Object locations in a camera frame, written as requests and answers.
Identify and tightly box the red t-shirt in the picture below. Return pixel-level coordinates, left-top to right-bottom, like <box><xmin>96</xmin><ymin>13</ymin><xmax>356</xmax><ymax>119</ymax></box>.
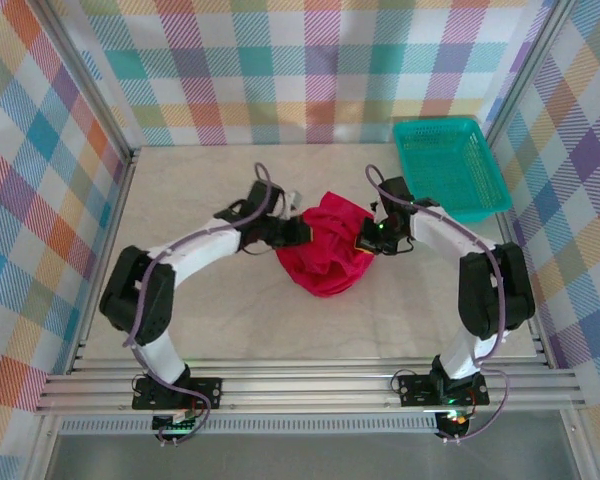
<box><xmin>274</xmin><ymin>190</ymin><xmax>376</xmax><ymax>300</ymax></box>

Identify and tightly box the teal plastic basket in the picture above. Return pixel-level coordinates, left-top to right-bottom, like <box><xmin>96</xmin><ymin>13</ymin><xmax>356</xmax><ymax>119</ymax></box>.
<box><xmin>392</xmin><ymin>115</ymin><xmax>513</xmax><ymax>225</ymax></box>

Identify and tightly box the aluminium side rail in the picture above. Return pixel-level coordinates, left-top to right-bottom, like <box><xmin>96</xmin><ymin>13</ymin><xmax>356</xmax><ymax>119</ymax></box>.
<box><xmin>67</xmin><ymin>149</ymin><xmax>141</xmax><ymax>376</ymax></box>
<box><xmin>489</xmin><ymin>139</ymin><xmax>556</xmax><ymax>371</ymax></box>

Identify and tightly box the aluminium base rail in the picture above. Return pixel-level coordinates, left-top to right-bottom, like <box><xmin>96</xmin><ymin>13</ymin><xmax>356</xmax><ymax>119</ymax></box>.
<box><xmin>34</xmin><ymin>364</ymin><xmax>586</xmax><ymax>414</ymax></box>

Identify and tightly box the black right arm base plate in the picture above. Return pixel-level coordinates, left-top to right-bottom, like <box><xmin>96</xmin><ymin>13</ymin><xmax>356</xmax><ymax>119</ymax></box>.
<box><xmin>398</xmin><ymin>372</ymin><xmax>490</xmax><ymax>407</ymax></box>

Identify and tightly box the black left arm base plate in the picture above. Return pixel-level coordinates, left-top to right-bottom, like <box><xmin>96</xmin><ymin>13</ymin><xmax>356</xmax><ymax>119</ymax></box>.
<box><xmin>132</xmin><ymin>377</ymin><xmax>223</xmax><ymax>411</ymax></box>

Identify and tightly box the grey slotted cable duct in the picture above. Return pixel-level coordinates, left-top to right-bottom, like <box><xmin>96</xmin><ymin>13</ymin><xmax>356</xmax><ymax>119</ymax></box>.
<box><xmin>59</xmin><ymin>418</ymin><xmax>439</xmax><ymax>435</ymax></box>

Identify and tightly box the aluminium frame post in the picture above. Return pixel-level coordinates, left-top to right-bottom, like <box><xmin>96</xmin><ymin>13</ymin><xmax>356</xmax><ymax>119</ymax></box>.
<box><xmin>27</xmin><ymin>0</ymin><xmax>141</xmax><ymax>166</ymax></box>
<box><xmin>482</xmin><ymin>0</ymin><xmax>576</xmax><ymax>151</ymax></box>

